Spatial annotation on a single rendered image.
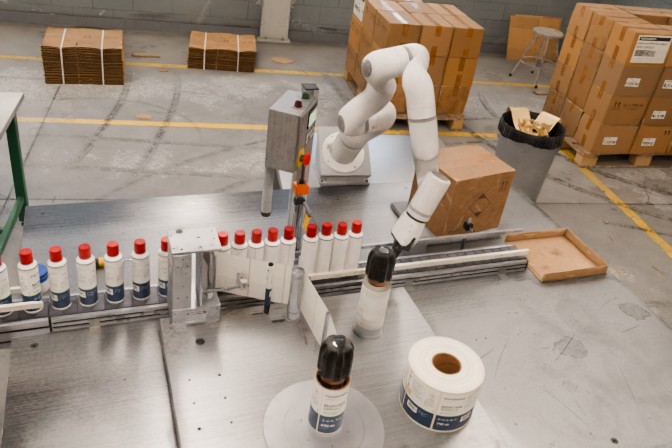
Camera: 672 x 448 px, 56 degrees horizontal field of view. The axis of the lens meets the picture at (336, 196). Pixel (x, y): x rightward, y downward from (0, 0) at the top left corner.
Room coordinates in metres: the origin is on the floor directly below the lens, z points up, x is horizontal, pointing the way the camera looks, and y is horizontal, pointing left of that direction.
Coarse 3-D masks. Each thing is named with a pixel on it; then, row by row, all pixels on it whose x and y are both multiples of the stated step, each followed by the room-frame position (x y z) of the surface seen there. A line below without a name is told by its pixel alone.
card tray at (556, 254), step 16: (512, 240) 2.18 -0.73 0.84; (528, 240) 2.21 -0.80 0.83; (544, 240) 2.22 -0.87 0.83; (560, 240) 2.24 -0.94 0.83; (576, 240) 2.22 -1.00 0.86; (528, 256) 2.09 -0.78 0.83; (544, 256) 2.10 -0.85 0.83; (560, 256) 2.12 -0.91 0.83; (576, 256) 2.14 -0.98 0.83; (592, 256) 2.13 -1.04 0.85; (544, 272) 1.99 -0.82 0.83; (560, 272) 1.96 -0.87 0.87; (576, 272) 1.99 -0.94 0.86; (592, 272) 2.03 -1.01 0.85
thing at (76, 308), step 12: (456, 252) 1.97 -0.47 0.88; (468, 252) 1.98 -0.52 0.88; (480, 252) 2.00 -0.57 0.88; (492, 252) 2.01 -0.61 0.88; (360, 264) 1.81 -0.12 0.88; (456, 264) 1.90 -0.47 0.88; (468, 264) 1.91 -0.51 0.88; (480, 264) 1.92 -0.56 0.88; (348, 276) 1.73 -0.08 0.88; (360, 276) 1.74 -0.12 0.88; (156, 288) 1.54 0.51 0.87; (72, 300) 1.42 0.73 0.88; (132, 300) 1.46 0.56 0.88; (156, 300) 1.48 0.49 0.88; (60, 312) 1.37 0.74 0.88; (72, 312) 1.37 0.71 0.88; (84, 312) 1.38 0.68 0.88
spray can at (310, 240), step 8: (312, 224) 1.71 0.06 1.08; (312, 232) 1.68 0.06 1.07; (304, 240) 1.68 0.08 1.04; (312, 240) 1.68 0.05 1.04; (304, 248) 1.68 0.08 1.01; (312, 248) 1.67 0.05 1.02; (304, 256) 1.67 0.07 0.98; (312, 256) 1.68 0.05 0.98; (304, 264) 1.67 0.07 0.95; (312, 264) 1.68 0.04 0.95; (312, 272) 1.68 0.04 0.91
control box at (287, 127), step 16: (288, 96) 1.78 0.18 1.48; (272, 112) 1.67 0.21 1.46; (288, 112) 1.66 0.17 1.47; (304, 112) 1.69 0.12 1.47; (272, 128) 1.67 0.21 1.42; (288, 128) 1.66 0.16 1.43; (304, 128) 1.70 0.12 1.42; (272, 144) 1.67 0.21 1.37; (288, 144) 1.66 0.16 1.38; (304, 144) 1.72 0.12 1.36; (272, 160) 1.67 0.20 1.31; (288, 160) 1.66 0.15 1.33
